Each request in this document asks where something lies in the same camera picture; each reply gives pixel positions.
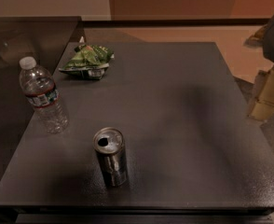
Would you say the silver redbull can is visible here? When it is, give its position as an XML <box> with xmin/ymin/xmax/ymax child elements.
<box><xmin>93</xmin><ymin>127</ymin><xmax>128</xmax><ymax>187</ymax></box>

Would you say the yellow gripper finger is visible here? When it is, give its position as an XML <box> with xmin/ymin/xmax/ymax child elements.
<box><xmin>245</xmin><ymin>25</ymin><xmax>267</xmax><ymax>47</ymax></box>
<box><xmin>248</xmin><ymin>66</ymin><xmax>274</xmax><ymax>121</ymax></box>

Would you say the clear plastic water bottle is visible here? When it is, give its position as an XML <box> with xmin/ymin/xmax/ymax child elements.
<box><xmin>19</xmin><ymin>57</ymin><xmax>68</xmax><ymax>133</ymax></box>

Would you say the dark glass side table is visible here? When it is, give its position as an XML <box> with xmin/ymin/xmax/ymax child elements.
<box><xmin>0</xmin><ymin>17</ymin><xmax>79</xmax><ymax>180</ymax></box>

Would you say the green chip bag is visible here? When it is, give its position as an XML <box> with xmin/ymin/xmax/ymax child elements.
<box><xmin>59</xmin><ymin>44</ymin><xmax>115</xmax><ymax>80</ymax></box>

